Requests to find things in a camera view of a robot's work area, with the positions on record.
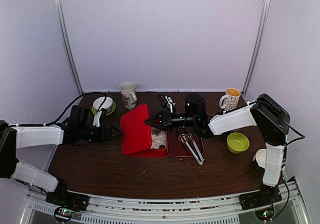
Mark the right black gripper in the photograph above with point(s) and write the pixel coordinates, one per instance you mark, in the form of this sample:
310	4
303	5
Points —
167	121

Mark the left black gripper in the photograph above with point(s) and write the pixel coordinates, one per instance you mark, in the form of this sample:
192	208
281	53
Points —
102	137

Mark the red tin lid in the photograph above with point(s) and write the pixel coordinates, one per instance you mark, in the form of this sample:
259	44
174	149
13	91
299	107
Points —
136	138

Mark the red tin box base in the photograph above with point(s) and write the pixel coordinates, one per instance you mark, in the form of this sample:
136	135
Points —
151	153

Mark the metal serving tongs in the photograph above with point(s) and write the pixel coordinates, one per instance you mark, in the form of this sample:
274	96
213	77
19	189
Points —
194	150

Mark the red chocolate tray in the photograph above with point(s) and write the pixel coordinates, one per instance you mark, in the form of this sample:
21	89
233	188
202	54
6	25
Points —
176	149

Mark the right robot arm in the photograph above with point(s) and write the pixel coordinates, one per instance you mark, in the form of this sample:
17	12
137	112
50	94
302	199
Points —
268	121

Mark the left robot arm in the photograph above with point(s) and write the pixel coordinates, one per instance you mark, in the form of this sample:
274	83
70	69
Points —
74	128

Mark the white paper cupcake liners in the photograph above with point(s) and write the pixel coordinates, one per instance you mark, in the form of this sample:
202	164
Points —
158	138

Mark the green saucer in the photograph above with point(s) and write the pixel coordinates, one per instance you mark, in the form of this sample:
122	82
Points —
110	110

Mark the white bowl on saucer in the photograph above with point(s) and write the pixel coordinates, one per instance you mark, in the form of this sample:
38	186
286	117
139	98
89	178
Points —
102	103

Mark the tall white patterned mug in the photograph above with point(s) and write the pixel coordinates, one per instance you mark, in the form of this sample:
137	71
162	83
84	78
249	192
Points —
128	94

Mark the white mug yellow inside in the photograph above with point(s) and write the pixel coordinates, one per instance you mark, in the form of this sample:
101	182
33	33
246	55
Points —
229	101

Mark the lime green bowl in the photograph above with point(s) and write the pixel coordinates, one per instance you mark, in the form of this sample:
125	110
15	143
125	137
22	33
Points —
237	143

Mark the dark bowl white inside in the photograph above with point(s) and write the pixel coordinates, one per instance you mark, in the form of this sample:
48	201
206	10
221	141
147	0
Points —
259	160

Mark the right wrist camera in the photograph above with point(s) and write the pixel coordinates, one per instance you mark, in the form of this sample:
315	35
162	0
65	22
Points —
167	103

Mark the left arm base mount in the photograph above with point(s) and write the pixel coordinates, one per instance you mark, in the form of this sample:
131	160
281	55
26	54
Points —
73	201

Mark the front aluminium rail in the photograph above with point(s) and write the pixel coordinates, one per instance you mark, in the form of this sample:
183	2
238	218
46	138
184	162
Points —
225	209

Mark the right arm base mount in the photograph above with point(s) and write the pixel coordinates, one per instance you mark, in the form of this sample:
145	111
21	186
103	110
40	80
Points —
256	199

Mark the left aluminium frame post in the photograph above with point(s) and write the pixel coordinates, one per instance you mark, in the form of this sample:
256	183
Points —
67	46

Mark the aluminium frame post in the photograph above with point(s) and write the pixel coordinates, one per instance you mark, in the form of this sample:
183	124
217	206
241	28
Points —
67	46
263	20

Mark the right aluminium frame post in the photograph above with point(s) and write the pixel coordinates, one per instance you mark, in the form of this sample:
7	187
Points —
263	20

